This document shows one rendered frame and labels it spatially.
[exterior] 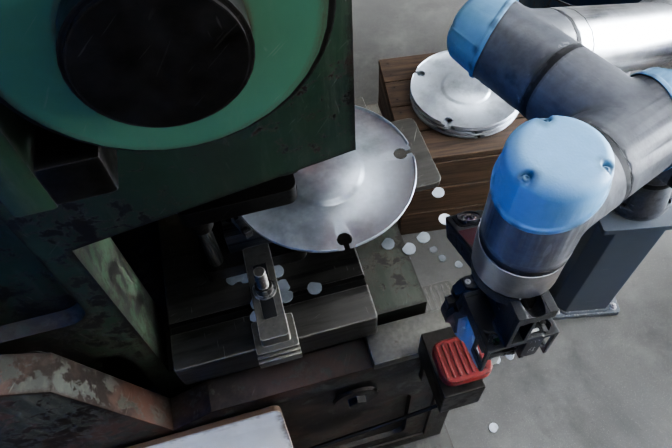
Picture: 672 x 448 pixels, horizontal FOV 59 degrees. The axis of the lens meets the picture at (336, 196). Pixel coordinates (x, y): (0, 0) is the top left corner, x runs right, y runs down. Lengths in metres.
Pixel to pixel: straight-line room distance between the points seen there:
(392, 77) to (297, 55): 1.37
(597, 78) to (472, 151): 1.04
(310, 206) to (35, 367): 0.41
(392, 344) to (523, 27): 0.55
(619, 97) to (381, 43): 1.88
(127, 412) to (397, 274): 0.45
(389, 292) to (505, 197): 0.56
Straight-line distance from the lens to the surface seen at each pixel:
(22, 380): 0.80
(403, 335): 0.95
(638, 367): 1.75
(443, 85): 1.62
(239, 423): 0.99
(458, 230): 0.63
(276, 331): 0.84
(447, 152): 1.52
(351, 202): 0.90
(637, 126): 0.49
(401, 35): 2.37
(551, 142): 0.43
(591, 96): 0.51
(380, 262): 1.00
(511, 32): 0.54
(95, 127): 0.36
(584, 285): 1.60
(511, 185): 0.42
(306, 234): 0.87
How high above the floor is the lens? 1.52
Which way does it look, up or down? 55 degrees down
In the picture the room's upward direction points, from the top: 4 degrees counter-clockwise
